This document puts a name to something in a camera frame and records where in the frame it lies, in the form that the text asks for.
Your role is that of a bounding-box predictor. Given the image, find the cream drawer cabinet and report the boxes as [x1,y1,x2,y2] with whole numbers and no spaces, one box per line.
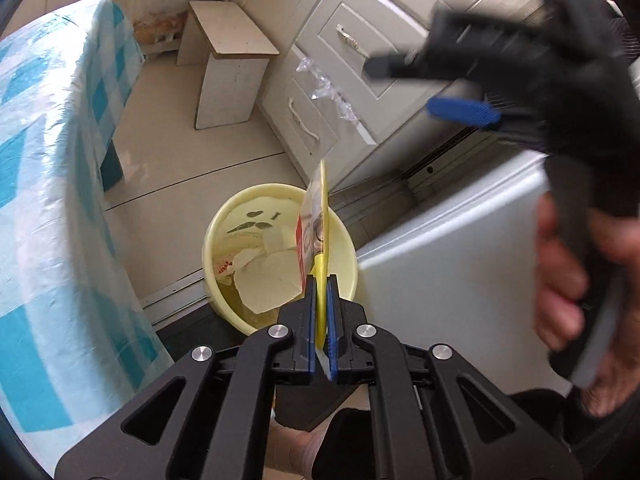
[260,0,547,187]

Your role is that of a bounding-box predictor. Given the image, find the white appliance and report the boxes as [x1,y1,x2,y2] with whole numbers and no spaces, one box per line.
[357,152,557,402]

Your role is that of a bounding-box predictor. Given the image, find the printed white plastic bag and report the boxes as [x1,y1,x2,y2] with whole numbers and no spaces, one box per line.
[219,195,302,261]

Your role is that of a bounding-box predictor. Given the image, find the white wooden stool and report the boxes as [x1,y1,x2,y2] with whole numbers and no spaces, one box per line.
[176,0,281,131]

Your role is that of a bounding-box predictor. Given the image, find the yellow plastic bucket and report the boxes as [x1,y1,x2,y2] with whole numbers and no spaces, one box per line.
[201,185,360,336]

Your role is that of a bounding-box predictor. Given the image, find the curved metal drawer handle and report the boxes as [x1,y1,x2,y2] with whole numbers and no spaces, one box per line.
[289,98,322,144]
[335,24,369,59]

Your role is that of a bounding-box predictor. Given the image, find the bag with brown contents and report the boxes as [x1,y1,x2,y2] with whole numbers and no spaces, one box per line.
[134,12,185,46]

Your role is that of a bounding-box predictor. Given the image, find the person's right hand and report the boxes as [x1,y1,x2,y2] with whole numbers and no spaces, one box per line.
[534,194,640,418]

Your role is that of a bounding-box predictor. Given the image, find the blue checked tablecloth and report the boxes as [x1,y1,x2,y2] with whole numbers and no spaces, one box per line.
[0,0,176,478]

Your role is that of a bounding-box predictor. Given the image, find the white paper scrap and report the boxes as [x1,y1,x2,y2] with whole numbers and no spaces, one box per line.
[235,247,307,313]

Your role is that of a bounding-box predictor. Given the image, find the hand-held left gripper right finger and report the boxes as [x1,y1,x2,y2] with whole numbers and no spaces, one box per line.
[325,274,583,480]

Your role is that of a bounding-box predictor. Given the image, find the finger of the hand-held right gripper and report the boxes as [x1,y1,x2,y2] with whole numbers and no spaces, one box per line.
[426,96,548,153]
[361,2,547,83]

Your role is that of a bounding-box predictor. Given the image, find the yellow snack wrapper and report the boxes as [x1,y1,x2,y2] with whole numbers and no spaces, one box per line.
[296,159,335,380]

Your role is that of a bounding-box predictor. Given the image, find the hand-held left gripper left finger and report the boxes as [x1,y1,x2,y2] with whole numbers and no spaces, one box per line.
[54,274,319,480]

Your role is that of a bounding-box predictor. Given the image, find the clear plastic wrap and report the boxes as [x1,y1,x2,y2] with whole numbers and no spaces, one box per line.
[295,57,377,147]

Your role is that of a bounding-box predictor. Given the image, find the person's right forearm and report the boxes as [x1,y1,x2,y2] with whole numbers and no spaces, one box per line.
[510,389,640,480]

